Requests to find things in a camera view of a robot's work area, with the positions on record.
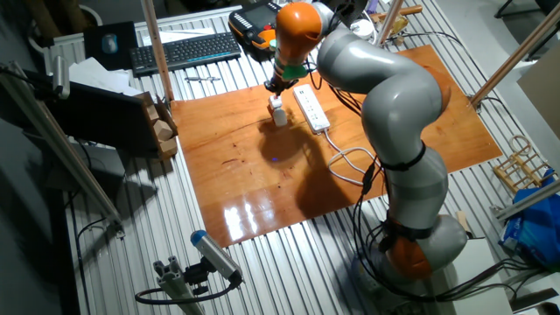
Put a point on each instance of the white power strip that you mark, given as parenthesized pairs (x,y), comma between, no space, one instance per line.
(311,107)

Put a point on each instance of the white paper sheet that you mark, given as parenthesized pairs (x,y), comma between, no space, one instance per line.
(175,35)

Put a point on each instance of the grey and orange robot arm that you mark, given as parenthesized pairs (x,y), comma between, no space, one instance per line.
(394,100)

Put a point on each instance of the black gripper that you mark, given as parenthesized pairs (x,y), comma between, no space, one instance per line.
(277,82)

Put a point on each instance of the grey computer mouse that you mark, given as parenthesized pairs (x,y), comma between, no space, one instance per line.
(109,44)

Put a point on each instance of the silver camera with blue end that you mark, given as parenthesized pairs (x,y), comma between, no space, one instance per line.
(214,256)

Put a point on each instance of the wooden dowel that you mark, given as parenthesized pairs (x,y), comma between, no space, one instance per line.
(407,11)

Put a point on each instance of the white plug adapter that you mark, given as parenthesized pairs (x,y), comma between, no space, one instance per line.
(280,116)

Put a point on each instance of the orange and black teach pendant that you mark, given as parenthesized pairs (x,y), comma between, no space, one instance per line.
(251,22)

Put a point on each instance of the slanted frame post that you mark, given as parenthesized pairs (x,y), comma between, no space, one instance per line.
(516,57)
(389,22)
(157,52)

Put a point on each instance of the dark open box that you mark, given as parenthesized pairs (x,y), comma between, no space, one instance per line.
(100,118)

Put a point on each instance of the brown wooden board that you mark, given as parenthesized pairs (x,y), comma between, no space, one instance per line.
(245,175)

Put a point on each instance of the white base platform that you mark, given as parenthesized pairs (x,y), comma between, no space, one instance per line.
(477,280)

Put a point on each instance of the long aluminium frame bar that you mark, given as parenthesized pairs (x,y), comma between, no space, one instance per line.
(65,153)

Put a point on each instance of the wooden peg rack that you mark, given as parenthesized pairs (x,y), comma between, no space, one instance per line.
(522,166)

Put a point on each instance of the small metal screwdriver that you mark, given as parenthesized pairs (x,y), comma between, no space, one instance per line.
(202,79)

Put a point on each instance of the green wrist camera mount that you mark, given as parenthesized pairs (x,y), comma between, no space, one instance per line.
(294,72)

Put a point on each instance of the black camera clamp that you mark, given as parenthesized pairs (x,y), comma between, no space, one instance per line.
(196,275)

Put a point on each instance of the small wooden piece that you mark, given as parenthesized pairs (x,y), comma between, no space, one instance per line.
(463,221)

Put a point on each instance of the black mouse pad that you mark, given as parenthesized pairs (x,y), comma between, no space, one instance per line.
(127,39)

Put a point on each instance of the white round socket reel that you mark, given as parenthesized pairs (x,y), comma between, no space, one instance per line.
(363,30)

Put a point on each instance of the blue plastic bag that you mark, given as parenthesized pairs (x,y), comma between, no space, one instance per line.
(534,227)

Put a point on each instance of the white paper stack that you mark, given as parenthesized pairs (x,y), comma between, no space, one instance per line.
(100,79)

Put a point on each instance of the wooden block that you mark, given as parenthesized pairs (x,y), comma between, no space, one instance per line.
(163,130)
(153,113)
(168,149)

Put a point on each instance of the black keyboard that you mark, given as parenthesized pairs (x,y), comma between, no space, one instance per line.
(186,52)

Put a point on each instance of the short aluminium profile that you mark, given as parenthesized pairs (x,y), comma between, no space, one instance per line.
(175,284)

